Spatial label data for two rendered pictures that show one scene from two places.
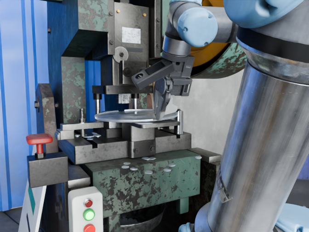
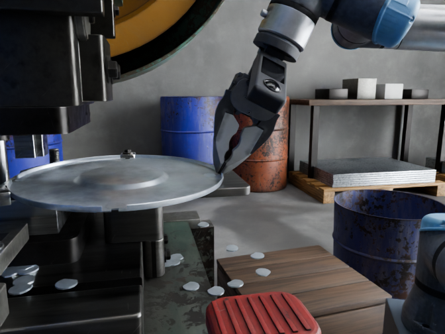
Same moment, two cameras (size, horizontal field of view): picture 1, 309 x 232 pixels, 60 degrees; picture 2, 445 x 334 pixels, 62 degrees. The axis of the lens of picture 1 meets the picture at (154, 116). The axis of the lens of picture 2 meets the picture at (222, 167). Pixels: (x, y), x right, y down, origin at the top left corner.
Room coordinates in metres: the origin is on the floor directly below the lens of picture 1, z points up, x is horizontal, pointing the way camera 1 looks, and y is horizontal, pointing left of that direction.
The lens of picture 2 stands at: (0.64, 0.52, 0.90)
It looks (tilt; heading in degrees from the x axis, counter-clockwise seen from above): 11 degrees down; 287
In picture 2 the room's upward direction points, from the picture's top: straight up
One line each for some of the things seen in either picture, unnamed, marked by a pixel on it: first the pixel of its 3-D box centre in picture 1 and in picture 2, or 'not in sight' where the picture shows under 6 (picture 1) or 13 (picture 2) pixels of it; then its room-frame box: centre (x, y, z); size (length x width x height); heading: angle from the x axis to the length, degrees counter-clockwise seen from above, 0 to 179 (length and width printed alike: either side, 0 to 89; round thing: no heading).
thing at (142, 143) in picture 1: (143, 136); (158, 220); (0.89, 0.04, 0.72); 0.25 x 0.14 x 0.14; 29
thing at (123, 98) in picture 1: (123, 98); (32, 142); (1.04, 0.12, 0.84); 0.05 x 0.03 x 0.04; 119
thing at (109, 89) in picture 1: (122, 92); (18, 125); (1.05, 0.13, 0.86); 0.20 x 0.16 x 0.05; 119
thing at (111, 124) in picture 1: (123, 119); (34, 201); (1.04, 0.12, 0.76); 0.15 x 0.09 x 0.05; 119
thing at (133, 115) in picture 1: (136, 114); (122, 176); (0.93, 0.06, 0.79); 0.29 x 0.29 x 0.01
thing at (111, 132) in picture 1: (123, 128); (29, 226); (1.05, 0.13, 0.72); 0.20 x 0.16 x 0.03; 119
